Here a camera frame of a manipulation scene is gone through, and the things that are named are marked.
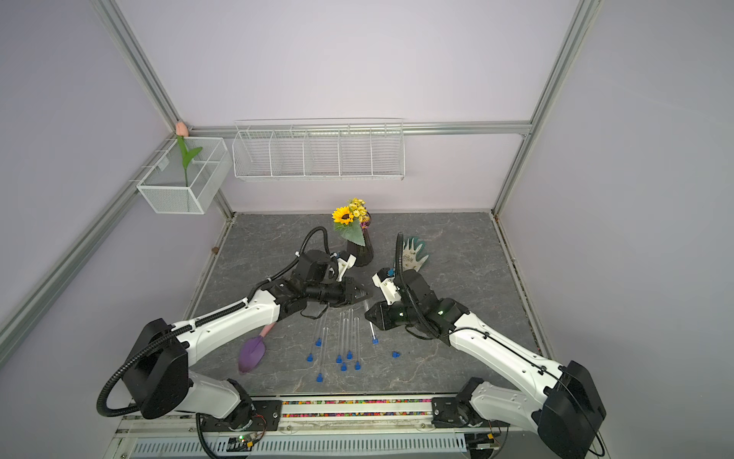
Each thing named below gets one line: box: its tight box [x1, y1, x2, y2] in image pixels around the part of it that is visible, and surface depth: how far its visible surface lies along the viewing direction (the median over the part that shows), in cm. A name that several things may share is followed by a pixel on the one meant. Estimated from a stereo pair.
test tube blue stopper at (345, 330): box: [340, 318, 349, 372], surface depth 88 cm
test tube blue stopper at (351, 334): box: [346, 307, 355, 361], surface depth 89 cm
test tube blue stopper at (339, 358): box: [335, 311, 346, 365], surface depth 88 cm
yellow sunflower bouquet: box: [331, 197, 370, 247], surface depth 88 cm
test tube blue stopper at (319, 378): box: [315, 327, 329, 384], surface depth 86 cm
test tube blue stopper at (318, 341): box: [315, 317, 323, 348], surface depth 89 cm
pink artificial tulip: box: [174, 121, 204, 187], surface depth 92 cm
